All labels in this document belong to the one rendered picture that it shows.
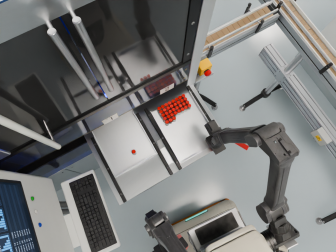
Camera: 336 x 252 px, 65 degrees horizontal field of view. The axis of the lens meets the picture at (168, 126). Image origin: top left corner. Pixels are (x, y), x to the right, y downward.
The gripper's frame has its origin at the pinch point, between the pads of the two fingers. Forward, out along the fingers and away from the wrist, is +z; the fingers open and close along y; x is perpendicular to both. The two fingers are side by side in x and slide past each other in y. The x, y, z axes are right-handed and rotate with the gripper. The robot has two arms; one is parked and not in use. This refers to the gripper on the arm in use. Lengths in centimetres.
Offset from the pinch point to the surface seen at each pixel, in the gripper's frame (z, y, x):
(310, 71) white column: 86, 22, -141
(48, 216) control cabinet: -10, 10, 89
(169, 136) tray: 1.9, 17.2, 18.0
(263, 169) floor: 91, -32, -50
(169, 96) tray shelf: 2.0, 38.5, 5.7
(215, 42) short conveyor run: -7, 51, -33
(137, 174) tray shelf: 2.1, 7.6, 43.3
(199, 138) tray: 2.1, 7.8, 3.8
